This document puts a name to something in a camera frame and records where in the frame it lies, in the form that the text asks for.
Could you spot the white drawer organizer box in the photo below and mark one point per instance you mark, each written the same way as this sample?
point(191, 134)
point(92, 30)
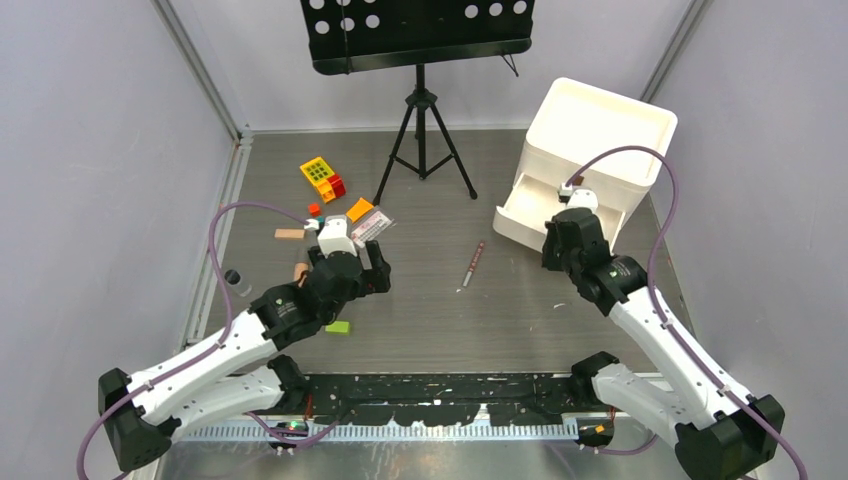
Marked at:
point(615, 136)

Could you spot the clear false lashes pack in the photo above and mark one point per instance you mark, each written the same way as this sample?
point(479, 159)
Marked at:
point(371, 226)

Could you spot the orange white tube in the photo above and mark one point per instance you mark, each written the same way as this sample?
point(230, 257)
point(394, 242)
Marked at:
point(359, 210)

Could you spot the white drawer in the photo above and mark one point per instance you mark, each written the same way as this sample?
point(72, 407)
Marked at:
point(530, 204)

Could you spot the clear small cup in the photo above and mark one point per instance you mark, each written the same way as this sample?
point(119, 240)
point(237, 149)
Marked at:
point(237, 283)

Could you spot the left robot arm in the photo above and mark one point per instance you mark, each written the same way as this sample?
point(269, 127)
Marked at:
point(240, 368)

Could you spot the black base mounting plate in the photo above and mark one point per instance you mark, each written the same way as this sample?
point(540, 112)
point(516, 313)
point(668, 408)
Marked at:
point(511, 399)

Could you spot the tan foundation bottle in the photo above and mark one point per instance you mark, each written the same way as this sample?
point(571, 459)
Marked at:
point(300, 270)

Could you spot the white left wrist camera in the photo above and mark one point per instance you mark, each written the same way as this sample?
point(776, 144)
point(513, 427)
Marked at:
point(332, 234)

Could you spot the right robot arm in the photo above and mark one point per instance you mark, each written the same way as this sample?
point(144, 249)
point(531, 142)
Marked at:
point(716, 427)

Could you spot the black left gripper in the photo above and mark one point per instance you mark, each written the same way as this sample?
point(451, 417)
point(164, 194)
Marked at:
point(373, 280)

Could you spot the green rectangular block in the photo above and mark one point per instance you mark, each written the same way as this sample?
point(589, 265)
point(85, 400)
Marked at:
point(338, 327)

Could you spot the red silver lip pen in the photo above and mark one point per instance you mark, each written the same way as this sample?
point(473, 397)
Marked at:
point(473, 264)

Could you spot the red orange toy block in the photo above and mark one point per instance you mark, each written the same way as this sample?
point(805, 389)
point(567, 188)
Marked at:
point(331, 188)

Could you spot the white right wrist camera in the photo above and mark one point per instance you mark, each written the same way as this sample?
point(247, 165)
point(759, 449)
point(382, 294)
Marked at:
point(576, 197)

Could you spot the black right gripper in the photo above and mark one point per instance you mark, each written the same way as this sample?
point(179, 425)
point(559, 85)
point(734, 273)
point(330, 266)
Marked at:
point(548, 261)

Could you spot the beige rectangular block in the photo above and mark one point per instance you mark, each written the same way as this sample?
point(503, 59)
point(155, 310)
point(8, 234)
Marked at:
point(289, 234)

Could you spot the black music stand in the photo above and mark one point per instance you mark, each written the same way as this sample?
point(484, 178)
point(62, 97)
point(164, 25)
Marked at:
point(346, 37)

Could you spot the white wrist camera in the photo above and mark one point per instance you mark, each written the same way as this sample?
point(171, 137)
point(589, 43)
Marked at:
point(576, 197)
point(332, 234)

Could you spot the yellow green toy block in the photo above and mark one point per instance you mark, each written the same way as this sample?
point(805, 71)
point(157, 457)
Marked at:
point(316, 171)

